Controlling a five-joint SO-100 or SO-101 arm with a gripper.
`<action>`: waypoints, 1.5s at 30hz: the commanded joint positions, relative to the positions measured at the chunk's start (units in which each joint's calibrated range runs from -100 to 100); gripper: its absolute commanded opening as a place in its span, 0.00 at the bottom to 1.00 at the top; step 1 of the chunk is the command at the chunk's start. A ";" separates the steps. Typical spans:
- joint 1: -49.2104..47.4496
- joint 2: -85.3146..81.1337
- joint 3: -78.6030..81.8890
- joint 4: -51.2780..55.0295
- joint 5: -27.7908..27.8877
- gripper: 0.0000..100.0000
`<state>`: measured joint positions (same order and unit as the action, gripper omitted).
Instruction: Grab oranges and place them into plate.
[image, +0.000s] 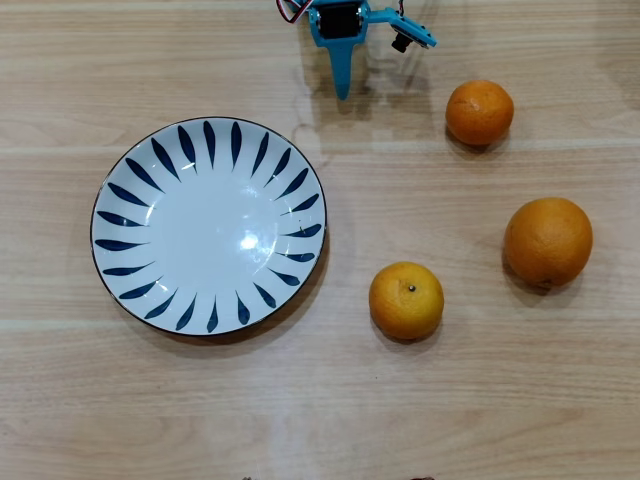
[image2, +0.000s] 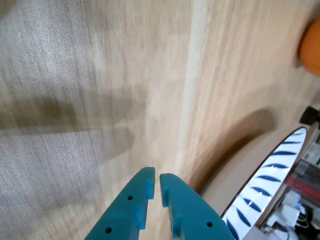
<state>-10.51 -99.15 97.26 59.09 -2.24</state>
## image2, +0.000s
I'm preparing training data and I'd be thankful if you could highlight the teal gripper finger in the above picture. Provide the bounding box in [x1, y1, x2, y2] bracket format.
[84, 166, 156, 240]
[159, 172, 240, 240]

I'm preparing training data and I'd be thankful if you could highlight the yellowish orange with stem dot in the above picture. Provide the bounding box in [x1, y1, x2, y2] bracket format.
[299, 18, 320, 77]

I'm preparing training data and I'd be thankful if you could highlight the white plate with blue strokes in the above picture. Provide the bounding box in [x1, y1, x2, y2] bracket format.
[199, 126, 309, 240]

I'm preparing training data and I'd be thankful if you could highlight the white power adapter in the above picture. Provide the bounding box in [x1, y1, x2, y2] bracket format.
[281, 203, 305, 227]

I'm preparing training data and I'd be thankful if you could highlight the red box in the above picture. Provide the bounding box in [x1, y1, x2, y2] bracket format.
[284, 174, 320, 201]

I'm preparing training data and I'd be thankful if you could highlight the green and white box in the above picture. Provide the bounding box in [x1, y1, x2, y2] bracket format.
[302, 142, 320, 166]

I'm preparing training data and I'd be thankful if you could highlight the black block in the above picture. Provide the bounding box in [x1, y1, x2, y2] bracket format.
[299, 105, 320, 125]

